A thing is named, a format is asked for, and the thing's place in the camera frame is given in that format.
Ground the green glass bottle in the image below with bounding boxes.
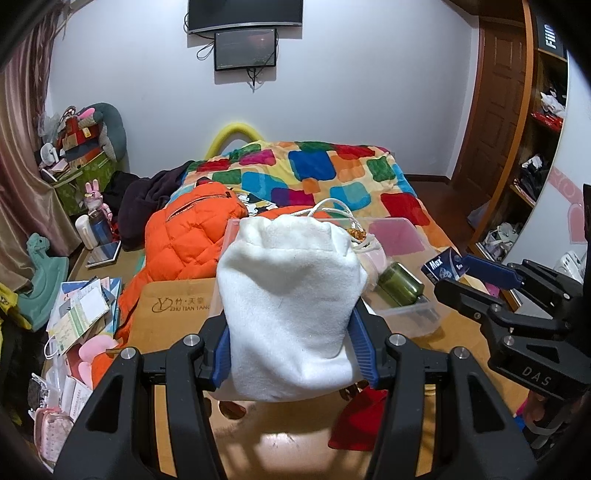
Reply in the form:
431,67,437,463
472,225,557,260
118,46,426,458
378,262,425,307

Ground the blue small box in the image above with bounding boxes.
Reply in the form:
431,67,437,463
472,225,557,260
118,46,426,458
421,247,467,284

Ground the red gold gift pouch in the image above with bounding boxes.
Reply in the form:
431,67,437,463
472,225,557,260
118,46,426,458
328,387,388,452

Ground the white drawstring pouch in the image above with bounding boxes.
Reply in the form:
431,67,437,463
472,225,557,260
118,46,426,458
213,198,374,402

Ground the clear plastic storage box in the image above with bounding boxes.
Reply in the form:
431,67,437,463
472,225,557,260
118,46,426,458
207,216,452,340

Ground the white sliding wardrobe door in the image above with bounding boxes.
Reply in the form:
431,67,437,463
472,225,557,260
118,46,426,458
504,55,591,267

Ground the pink macaron case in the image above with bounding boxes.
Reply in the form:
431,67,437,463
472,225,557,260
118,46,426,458
356,247,389,292

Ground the orange down jacket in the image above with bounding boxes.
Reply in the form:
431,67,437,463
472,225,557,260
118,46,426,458
91,179,315,384

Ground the pile of papers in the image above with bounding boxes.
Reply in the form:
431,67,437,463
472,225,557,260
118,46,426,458
44,277,122,360

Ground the colourful patchwork quilt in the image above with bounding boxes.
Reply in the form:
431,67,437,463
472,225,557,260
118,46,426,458
172,140,453,250

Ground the silver tablet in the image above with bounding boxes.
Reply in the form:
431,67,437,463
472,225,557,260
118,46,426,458
85,241,121,269

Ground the dark purple clothing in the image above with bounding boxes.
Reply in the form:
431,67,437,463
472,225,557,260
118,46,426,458
102,161,191,251

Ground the teal dinosaur plush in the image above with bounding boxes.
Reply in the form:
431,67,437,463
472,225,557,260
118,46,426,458
18,233,69,331

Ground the white thermos bottle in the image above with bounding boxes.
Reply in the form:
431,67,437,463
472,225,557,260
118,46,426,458
75,214,98,251

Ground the brown wooden door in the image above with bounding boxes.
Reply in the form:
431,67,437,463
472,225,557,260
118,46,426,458
452,20,526,214

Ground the pink rabbit toy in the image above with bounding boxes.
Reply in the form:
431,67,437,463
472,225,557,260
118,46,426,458
84,179,112,222

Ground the yellow curved headboard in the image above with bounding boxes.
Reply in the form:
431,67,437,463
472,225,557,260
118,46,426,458
204,122,263,160

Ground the yellow garment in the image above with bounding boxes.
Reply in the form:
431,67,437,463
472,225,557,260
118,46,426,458
0,284,32,331

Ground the green gift box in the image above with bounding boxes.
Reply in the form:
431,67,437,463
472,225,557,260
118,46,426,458
53,152,119,216

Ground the pink striped curtain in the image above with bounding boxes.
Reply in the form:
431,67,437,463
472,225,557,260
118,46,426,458
1,5,80,290

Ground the grey plush cushion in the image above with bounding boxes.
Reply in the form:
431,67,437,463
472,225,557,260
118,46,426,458
77,102,127,162

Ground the wooden wardrobe shelf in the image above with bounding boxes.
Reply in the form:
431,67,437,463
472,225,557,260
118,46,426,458
468,0,569,310

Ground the small wall monitor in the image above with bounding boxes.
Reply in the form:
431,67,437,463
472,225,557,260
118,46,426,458
213,28,277,71

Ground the black wall television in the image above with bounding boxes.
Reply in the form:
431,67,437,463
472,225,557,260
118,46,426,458
186,0,304,33

